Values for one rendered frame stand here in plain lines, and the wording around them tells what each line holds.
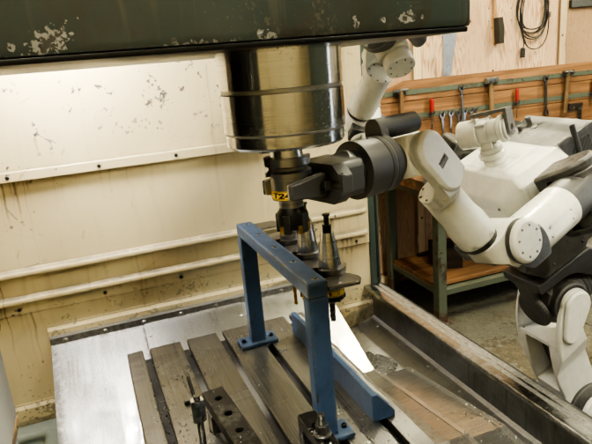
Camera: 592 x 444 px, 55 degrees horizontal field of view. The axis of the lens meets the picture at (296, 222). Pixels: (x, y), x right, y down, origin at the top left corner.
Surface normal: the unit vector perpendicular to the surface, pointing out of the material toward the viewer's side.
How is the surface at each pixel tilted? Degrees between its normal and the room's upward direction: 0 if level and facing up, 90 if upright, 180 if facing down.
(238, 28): 90
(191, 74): 90
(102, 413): 25
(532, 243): 79
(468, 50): 90
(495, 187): 68
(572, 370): 90
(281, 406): 0
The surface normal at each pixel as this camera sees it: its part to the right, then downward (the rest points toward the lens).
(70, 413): 0.11, -0.77
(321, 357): 0.36, 0.22
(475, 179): -0.89, -0.19
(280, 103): 0.02, 0.27
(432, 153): 0.57, -0.07
